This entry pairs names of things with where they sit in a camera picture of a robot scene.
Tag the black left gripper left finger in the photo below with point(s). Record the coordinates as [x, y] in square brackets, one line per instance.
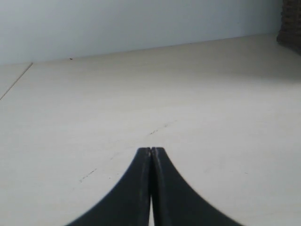
[128, 202]

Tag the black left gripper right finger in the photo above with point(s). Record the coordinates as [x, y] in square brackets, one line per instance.
[175, 203]

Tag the dark brown wicker basket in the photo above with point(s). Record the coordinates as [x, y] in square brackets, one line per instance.
[290, 30]

